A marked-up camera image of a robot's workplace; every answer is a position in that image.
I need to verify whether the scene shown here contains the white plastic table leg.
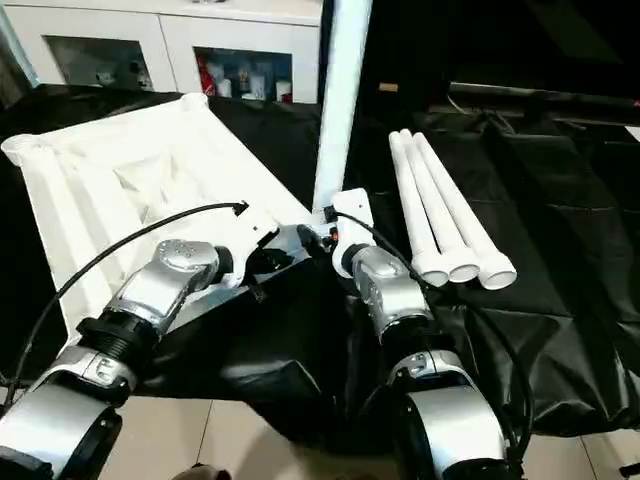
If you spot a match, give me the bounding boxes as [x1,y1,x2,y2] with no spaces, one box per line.
[410,130,518,292]
[402,128,481,285]
[388,129,450,288]
[312,0,374,227]

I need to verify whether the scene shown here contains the red white box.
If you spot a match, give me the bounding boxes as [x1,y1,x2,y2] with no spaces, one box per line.
[197,54,217,96]

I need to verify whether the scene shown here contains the black shiny mat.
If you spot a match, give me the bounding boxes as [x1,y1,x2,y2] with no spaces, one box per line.
[0,82,640,446]

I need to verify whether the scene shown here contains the white display cabinet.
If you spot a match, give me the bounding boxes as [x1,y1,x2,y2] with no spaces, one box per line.
[0,0,321,104]

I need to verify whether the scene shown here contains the long black bar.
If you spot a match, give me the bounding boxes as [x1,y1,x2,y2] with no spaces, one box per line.
[449,82,640,109]

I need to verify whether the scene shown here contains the light blue panel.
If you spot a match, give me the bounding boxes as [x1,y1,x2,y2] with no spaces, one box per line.
[0,9,41,91]

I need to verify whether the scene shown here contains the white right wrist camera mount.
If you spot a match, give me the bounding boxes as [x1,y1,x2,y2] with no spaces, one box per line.
[329,187,376,279]

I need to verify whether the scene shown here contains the black left wrist camera cable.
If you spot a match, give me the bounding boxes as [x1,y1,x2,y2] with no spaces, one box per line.
[0,199,251,396]

